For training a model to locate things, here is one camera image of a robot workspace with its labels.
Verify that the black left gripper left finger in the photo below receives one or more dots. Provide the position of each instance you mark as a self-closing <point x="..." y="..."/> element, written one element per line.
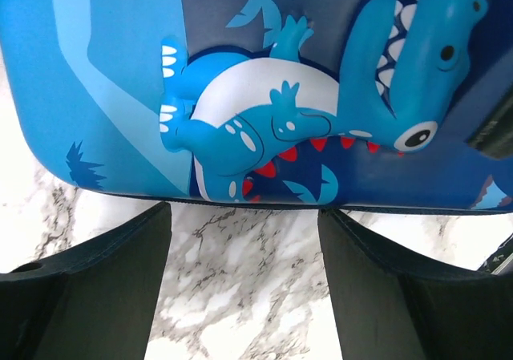
<point x="96" y="300"/>

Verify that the red student backpack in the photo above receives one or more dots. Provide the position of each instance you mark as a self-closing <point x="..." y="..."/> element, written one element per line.
<point x="493" y="138"/>

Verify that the blue shark pencil case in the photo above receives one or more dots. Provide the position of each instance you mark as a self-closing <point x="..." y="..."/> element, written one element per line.
<point x="268" y="103"/>

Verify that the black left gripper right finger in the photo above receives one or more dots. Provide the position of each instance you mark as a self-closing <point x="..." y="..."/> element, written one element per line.
<point x="390" y="302"/>

